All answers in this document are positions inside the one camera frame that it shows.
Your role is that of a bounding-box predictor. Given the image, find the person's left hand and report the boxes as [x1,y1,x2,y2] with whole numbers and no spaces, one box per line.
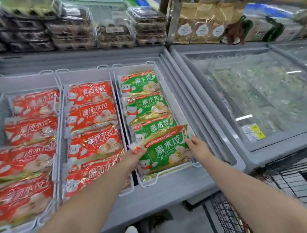
[120,148,148,172]

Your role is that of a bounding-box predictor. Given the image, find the person's right hand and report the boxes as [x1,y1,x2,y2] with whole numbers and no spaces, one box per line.
[184,135,214,164]

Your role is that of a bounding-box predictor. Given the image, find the green dumpling packet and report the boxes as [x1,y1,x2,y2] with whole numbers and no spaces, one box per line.
[128,124,193,177]
[120,70,161,95]
[129,113,178,142]
[122,92,171,118]

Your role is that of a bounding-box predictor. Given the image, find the grey freezer with green front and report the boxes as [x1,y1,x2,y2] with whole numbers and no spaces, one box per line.
[0,45,246,233]

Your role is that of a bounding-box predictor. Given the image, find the red dumpling packets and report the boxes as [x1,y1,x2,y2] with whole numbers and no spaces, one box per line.
[0,81,131,227]

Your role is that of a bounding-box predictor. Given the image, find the black wire shopping cart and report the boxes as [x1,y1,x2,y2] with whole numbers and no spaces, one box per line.
[182,146,307,233]

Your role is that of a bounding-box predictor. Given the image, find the person's right forearm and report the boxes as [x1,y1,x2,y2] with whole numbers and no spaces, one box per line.
[204,153,307,233]

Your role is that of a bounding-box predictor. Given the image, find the person's left forearm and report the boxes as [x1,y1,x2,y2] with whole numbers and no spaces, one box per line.
[38,162,138,233]

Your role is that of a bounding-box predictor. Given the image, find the grey freezer with loose dumplings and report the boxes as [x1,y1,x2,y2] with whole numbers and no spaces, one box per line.
[169,39,307,173]

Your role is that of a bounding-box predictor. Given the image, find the white plastic freezer basket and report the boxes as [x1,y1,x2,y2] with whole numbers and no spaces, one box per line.
[0,70,64,233]
[55,65,135,197]
[111,61,202,189]

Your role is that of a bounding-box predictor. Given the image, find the clear sleeve with yellow tags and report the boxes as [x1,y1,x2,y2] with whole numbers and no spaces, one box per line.
[241,123,267,142]

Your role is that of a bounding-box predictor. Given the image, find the tan snack bag white label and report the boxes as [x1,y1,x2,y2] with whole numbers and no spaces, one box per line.
[191,2,215,44]
[174,4,196,44]
[207,2,231,44]

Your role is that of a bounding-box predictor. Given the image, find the stacks of clear pastry boxes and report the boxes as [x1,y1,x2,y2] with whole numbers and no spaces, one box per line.
[45,0,168,50]

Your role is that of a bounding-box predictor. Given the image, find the grey metal shelf rack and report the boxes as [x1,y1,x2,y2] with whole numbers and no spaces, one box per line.
[0,0,307,52]

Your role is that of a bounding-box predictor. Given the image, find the tan bread bag green band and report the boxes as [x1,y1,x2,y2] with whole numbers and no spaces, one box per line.
[241,14,279,43]
[271,18,305,43]

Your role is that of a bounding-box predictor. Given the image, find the stack of dark tray packs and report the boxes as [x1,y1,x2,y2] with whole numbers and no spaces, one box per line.
[0,14,56,53]

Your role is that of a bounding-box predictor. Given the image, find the clear box of green cakes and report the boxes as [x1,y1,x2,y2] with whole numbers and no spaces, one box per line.
[0,0,57,17]

